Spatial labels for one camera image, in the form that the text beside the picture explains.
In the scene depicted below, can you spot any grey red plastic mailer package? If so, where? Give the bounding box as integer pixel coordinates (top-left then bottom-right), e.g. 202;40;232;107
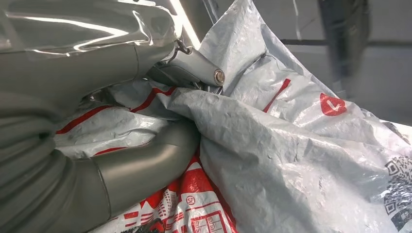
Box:
54;0;412;233

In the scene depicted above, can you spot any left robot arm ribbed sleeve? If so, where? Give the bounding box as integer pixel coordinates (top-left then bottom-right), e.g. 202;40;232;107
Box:
0;119;112;233

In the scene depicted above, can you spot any dark upright post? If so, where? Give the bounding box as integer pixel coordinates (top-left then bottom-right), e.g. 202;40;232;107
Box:
317;0;371;96

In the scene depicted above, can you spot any dark horizontal rail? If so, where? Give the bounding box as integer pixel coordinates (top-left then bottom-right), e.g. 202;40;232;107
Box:
280;38;412;48

